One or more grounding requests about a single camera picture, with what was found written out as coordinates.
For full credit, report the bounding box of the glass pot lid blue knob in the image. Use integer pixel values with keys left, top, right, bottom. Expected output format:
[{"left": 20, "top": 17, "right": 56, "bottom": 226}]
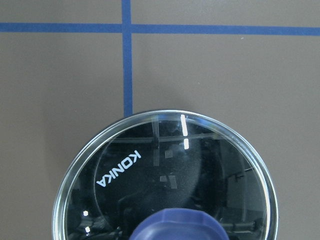
[{"left": 52, "top": 110, "right": 279, "bottom": 240}]

